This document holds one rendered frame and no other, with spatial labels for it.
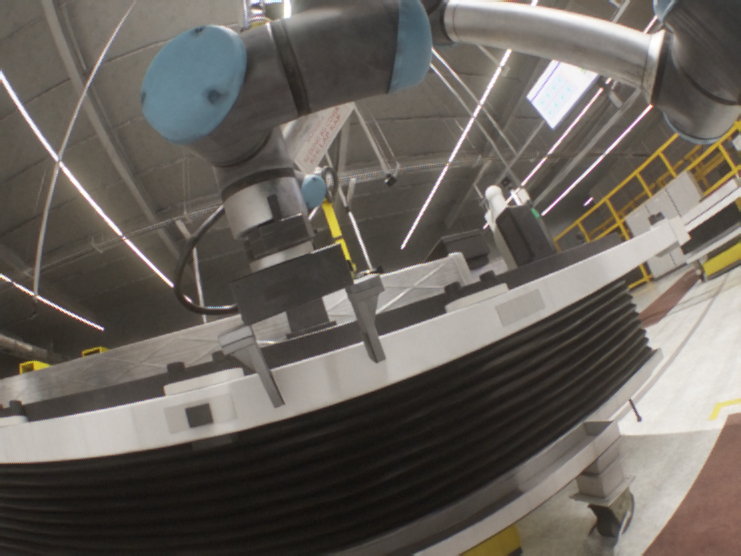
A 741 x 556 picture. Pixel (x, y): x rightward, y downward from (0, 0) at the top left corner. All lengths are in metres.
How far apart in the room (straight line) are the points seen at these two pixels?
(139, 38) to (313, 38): 10.04
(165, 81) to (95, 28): 10.19
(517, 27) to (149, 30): 9.80
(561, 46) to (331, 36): 0.49
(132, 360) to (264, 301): 0.46
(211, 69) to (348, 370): 0.36
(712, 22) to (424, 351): 0.58
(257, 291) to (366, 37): 0.26
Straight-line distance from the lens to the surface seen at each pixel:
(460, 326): 0.47
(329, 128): 1.26
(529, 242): 0.68
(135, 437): 0.49
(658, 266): 9.93
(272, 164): 0.35
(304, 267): 0.35
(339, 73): 0.25
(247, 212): 0.33
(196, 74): 0.25
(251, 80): 0.24
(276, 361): 0.46
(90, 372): 0.82
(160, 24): 10.06
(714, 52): 0.50
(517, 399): 0.88
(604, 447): 0.92
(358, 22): 0.26
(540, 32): 0.68
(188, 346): 0.69
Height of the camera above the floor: 0.78
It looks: 18 degrees up
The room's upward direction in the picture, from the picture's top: 20 degrees counter-clockwise
